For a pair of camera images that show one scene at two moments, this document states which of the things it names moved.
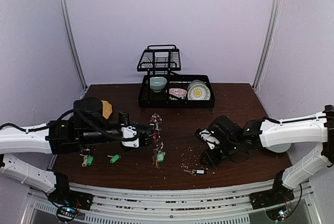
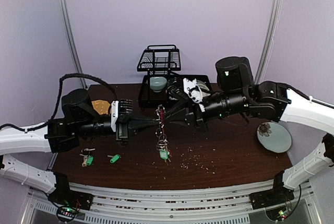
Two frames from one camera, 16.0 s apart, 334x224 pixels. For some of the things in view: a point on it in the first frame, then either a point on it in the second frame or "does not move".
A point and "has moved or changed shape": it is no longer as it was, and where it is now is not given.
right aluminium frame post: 271,30 does not move
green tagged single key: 114,158 does not move
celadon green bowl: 157,83 does not move
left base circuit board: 66,213 does not move
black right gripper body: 209,148 -> 198,117
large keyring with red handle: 158,155 has moved or changed shape
